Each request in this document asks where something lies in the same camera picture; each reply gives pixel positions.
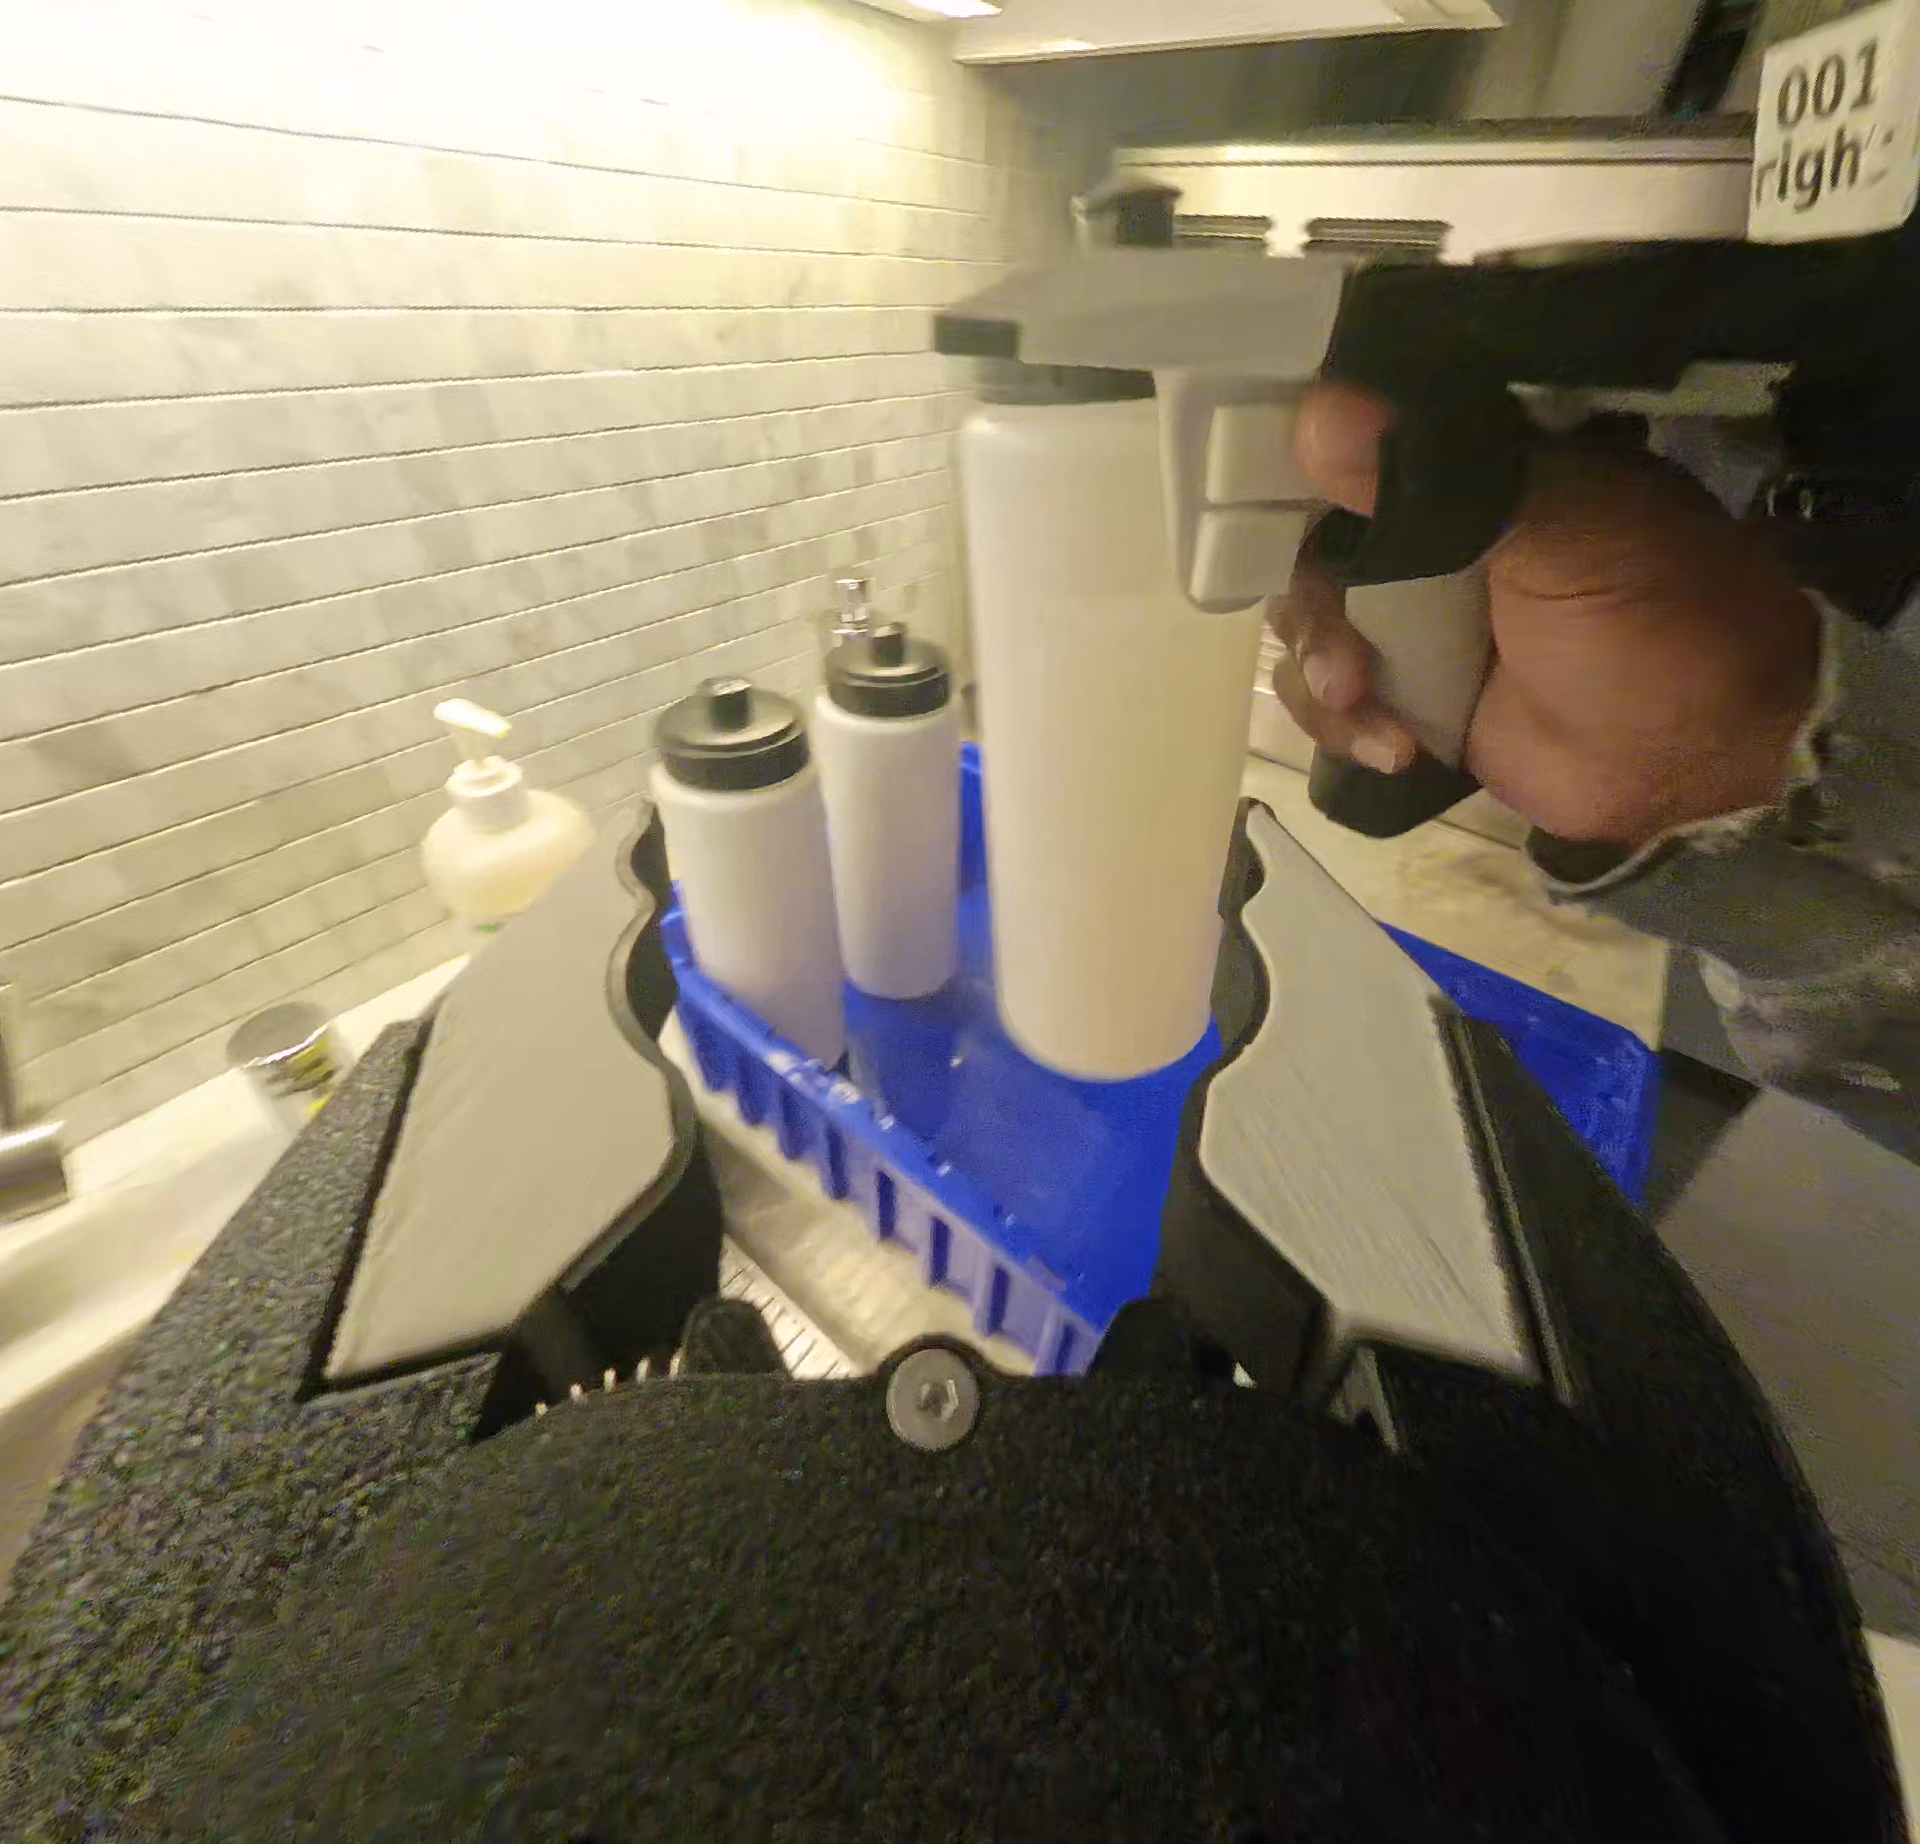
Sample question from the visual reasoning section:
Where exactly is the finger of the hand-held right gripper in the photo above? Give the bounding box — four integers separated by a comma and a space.
929, 258, 1355, 612
1069, 131, 1757, 264

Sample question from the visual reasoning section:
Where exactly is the stainless steel sink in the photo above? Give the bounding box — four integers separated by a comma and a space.
696, 1094, 938, 1388

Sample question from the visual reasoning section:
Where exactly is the steel kitchen faucet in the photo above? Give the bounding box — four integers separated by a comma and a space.
0, 975, 75, 1227

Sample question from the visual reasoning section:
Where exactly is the white marble desk countertop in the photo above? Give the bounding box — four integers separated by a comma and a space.
0, 757, 1674, 1442

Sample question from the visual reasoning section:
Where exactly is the white soap pump bottle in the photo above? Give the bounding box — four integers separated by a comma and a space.
420, 696, 598, 934

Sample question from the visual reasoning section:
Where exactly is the blue plastic bin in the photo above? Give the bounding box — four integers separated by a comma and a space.
660, 741, 1667, 1382

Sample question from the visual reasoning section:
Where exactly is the white squeeze bottle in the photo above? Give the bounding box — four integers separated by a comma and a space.
958, 182, 1277, 1085
650, 675, 848, 1068
815, 617, 962, 1002

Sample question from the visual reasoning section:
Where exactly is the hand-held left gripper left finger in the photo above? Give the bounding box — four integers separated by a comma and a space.
320, 801, 724, 1391

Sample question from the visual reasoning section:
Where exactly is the person's right hand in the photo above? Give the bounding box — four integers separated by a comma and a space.
1266, 381, 1828, 846

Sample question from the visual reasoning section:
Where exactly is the chrome counter cap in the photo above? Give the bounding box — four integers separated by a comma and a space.
225, 1000, 362, 1133

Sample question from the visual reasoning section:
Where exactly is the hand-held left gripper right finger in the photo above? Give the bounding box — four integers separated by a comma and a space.
1191, 801, 1548, 1388

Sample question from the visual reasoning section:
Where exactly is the wire sink grid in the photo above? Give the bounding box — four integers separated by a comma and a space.
720, 1199, 902, 1382

